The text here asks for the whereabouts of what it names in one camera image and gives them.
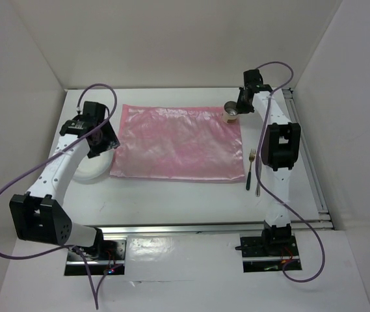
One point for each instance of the gold fork dark handle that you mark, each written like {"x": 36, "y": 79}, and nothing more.
{"x": 251, "y": 159}

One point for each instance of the pink rose satin cloth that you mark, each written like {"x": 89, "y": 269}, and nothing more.
{"x": 191, "y": 144}

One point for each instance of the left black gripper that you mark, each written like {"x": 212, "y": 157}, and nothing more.
{"x": 110, "y": 141}

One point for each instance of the aluminium front rail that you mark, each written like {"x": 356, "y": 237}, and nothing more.
{"x": 239, "y": 227}

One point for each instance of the small metal cup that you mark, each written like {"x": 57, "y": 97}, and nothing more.
{"x": 229, "y": 114}

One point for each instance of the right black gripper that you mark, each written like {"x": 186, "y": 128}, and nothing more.
{"x": 242, "y": 109}

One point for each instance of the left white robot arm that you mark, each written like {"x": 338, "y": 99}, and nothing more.
{"x": 38, "y": 215}

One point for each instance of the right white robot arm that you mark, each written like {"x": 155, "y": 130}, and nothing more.
{"x": 277, "y": 156}

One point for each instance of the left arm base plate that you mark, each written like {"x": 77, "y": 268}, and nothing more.
{"x": 110, "y": 259}

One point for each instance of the white round plate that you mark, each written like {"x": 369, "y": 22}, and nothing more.
{"x": 89, "y": 169}

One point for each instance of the silver table knife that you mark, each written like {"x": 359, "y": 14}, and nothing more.
{"x": 258, "y": 176}

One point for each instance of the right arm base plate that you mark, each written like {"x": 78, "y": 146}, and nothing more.
{"x": 259, "y": 257}

